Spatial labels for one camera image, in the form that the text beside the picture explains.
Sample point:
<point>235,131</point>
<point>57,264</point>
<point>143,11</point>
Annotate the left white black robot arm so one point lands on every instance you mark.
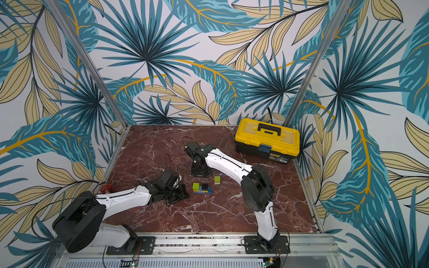
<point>82,225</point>

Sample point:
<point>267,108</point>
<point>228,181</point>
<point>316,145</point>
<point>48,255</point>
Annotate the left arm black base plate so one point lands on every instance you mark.
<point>141,245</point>

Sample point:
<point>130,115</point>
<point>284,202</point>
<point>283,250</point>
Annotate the yellow black toolbox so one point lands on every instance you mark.
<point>267,141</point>

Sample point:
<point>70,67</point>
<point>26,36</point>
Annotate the aluminium corner post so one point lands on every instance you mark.
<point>66,25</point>
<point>319,55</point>

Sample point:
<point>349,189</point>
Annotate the aluminium left table rail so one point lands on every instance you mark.
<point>116,152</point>

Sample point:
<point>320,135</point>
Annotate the aluminium left corner post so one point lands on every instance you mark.
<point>66,25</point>

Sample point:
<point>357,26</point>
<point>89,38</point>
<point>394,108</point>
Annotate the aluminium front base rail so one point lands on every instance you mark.
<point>210,250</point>

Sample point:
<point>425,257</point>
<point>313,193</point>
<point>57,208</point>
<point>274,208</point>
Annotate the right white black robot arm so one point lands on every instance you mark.
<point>256,186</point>

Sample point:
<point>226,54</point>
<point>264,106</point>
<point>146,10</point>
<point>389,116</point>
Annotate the aluminium right corner post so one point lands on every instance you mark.
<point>319,55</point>

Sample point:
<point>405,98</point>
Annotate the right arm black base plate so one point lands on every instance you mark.
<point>258,245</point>

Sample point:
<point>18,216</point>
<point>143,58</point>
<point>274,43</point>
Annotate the light blue long lego brick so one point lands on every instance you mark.
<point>208,192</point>

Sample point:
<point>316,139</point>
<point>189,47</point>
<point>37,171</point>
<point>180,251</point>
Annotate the aluminium table rail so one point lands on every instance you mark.
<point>116,152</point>
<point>307,192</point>

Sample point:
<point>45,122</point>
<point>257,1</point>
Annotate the aluminium right table rail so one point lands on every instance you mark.
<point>307,192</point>

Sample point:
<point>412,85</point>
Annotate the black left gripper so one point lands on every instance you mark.
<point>184,194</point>

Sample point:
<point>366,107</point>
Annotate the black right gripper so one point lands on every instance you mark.
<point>200,164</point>

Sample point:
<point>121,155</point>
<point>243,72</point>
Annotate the red emergency stop button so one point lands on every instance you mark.
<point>106,189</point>

